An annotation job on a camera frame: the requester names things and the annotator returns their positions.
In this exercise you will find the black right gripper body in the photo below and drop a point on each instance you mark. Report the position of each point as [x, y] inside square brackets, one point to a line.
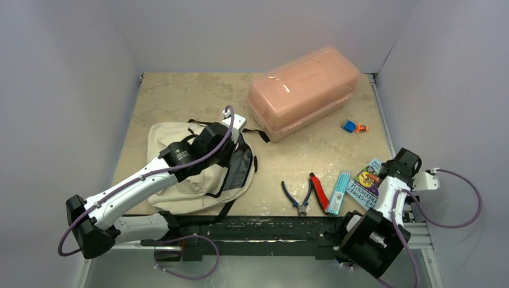
[388, 170]

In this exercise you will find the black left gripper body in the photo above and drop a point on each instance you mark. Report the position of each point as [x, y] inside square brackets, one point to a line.
[224, 158]

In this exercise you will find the light blue treehouse book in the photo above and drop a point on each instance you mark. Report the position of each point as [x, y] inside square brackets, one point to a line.
[364, 185]

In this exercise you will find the beige canvas backpack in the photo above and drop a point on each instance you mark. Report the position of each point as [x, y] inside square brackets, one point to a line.
[214, 186]

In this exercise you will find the teal pencil pack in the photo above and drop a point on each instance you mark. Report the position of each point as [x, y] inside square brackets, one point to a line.
[338, 194]

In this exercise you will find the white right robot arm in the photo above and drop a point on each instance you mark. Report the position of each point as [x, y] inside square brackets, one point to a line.
[374, 239]

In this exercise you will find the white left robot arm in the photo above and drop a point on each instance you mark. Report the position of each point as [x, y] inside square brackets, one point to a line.
[97, 223]

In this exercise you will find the orange blue small item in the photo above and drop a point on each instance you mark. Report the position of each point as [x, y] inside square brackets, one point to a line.
[350, 127]

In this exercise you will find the translucent pink plastic box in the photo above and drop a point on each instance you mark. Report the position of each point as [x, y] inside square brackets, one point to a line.
[302, 91]

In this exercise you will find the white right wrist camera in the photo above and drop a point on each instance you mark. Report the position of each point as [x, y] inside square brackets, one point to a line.
[426, 180]

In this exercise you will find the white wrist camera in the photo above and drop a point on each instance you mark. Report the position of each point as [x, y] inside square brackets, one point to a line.
[426, 180]
[236, 123]

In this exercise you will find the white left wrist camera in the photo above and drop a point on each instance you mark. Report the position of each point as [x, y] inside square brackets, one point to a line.
[236, 123]

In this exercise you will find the aluminium frame rail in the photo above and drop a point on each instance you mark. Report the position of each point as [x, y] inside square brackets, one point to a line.
[420, 236]

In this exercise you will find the red handled cutter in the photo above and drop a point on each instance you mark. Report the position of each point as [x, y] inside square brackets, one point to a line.
[319, 192]

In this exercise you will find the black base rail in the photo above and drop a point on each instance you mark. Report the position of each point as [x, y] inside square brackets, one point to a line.
[199, 236]

